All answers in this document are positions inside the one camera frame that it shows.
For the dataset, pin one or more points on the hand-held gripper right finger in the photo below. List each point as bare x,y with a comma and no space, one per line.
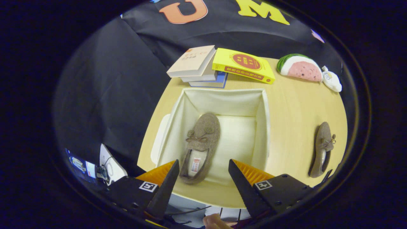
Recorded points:
246,194

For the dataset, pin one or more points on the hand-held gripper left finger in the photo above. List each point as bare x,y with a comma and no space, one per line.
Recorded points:
167,194

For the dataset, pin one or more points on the cream fabric storage box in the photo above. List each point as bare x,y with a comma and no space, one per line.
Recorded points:
238,133

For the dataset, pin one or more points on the brown shoe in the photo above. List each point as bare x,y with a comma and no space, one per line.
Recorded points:
203,133
321,136

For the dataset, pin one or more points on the white side desk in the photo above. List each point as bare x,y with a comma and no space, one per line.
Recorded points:
114,168

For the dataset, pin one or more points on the computer monitor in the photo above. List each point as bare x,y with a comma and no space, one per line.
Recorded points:
82,167

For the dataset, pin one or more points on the blue book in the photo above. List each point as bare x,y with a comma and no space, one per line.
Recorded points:
216,83

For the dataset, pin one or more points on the black backdrop cloth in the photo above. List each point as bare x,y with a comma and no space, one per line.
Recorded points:
105,95

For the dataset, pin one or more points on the white book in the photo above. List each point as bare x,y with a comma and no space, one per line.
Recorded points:
206,74

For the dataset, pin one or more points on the yellow book with red circle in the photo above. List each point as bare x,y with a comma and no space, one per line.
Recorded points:
241,62

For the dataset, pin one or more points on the watermelon slice plush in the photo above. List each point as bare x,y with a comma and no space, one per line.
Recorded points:
302,70

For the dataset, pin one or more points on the beige book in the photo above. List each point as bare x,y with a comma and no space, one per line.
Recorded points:
194,60

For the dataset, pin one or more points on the white plush toy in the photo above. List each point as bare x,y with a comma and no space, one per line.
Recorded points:
332,81

